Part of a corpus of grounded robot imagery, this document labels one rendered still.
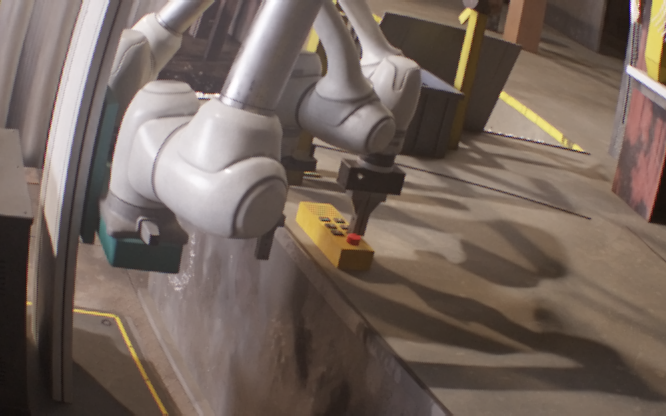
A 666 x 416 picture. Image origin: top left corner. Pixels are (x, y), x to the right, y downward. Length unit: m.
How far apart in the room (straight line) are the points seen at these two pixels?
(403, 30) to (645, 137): 0.99
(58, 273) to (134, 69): 0.53
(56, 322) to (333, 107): 0.75
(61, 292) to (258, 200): 0.60
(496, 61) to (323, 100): 1.80
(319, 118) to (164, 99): 0.32
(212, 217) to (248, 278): 0.98
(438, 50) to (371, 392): 1.70
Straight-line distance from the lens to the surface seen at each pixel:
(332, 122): 1.96
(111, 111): 1.97
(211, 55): 7.22
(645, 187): 3.66
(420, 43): 3.53
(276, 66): 1.74
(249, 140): 1.72
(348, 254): 2.37
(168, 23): 2.48
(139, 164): 1.86
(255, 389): 2.67
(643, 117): 3.70
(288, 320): 2.48
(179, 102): 1.86
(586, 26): 9.08
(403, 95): 2.31
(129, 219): 1.92
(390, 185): 2.40
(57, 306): 2.12
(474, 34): 3.43
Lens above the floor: 1.58
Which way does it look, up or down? 19 degrees down
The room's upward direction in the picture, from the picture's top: 15 degrees clockwise
